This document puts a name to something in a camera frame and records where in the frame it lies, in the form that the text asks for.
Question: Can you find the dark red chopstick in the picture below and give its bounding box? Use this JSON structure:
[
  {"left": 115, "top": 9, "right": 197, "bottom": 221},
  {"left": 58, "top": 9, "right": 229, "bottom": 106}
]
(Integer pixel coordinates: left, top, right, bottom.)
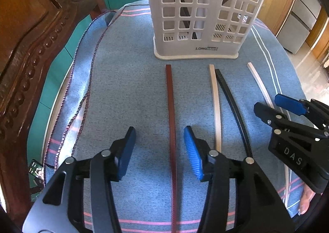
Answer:
[{"left": 165, "top": 65, "right": 178, "bottom": 233}]

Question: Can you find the black chopstick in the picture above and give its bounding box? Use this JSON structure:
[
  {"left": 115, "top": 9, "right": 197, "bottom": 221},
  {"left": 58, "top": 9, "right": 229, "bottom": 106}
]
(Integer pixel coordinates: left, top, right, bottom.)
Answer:
[
  {"left": 214, "top": 69, "right": 255, "bottom": 158},
  {"left": 161, "top": 0, "right": 202, "bottom": 41}
]

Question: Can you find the grey appliance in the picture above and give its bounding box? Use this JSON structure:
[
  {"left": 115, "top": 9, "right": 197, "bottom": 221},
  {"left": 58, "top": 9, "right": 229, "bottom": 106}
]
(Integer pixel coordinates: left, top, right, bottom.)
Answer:
[{"left": 276, "top": 0, "right": 323, "bottom": 55}]

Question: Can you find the person's right hand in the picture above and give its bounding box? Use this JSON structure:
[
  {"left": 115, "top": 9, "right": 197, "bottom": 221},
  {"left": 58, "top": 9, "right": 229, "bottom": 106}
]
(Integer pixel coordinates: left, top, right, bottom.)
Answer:
[{"left": 298, "top": 183, "right": 320, "bottom": 215}]

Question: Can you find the cream chopstick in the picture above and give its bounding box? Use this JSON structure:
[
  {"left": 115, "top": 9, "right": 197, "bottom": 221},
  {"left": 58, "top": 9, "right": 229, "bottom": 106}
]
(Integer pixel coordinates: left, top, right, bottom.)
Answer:
[
  {"left": 247, "top": 62, "right": 291, "bottom": 206},
  {"left": 208, "top": 64, "right": 222, "bottom": 153}
]

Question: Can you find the green printed packet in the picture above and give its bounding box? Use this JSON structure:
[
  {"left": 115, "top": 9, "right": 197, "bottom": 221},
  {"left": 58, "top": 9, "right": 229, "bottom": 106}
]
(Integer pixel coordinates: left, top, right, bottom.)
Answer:
[{"left": 28, "top": 158, "right": 44, "bottom": 187}]

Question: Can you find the blue striped tablecloth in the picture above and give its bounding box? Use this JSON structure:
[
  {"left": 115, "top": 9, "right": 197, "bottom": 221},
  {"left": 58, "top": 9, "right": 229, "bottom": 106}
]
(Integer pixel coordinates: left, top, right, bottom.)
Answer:
[{"left": 42, "top": 0, "right": 307, "bottom": 233}]

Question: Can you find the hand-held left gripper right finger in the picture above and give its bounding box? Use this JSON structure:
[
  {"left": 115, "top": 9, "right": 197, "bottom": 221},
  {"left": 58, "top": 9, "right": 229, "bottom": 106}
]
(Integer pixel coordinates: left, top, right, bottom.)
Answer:
[{"left": 183, "top": 125, "right": 296, "bottom": 233}]

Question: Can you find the carved wooden chair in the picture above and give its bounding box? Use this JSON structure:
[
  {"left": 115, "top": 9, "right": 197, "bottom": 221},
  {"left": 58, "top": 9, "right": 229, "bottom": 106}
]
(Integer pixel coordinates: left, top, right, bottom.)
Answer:
[{"left": 0, "top": 0, "right": 108, "bottom": 213}]

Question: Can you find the white plastic utensil basket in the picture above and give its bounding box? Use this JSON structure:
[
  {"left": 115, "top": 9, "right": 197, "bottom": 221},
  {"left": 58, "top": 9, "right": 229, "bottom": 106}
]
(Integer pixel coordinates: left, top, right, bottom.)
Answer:
[{"left": 142, "top": 0, "right": 272, "bottom": 61}]

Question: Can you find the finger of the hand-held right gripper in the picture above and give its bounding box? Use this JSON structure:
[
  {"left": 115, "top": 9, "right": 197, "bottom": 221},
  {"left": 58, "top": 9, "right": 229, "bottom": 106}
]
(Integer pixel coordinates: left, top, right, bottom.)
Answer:
[
  {"left": 254, "top": 102, "right": 328, "bottom": 141},
  {"left": 275, "top": 93, "right": 329, "bottom": 131}
]

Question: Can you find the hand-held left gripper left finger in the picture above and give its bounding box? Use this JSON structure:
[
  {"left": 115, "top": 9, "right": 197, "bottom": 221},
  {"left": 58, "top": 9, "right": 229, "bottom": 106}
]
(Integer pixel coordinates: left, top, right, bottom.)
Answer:
[{"left": 24, "top": 126, "right": 137, "bottom": 233}]

